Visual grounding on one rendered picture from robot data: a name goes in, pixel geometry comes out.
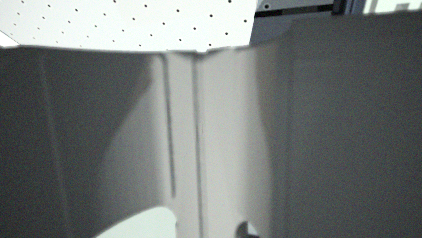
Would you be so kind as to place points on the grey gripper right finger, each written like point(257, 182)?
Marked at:
point(329, 113)

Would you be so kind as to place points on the grey flat base plate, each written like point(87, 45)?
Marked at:
point(139, 25)

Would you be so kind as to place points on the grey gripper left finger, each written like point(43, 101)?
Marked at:
point(90, 138)

